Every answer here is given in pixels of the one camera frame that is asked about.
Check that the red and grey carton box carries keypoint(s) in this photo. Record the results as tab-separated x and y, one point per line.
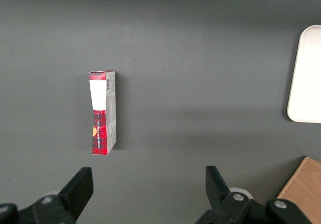
100	133

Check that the beige rectangular tray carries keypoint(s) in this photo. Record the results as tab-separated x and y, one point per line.
308	83

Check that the wooden two-drawer cabinet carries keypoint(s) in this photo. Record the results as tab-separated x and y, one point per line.
303	191

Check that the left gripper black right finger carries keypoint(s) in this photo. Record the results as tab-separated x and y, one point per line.
220	201

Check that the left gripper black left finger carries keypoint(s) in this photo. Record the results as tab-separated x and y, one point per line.
72	196

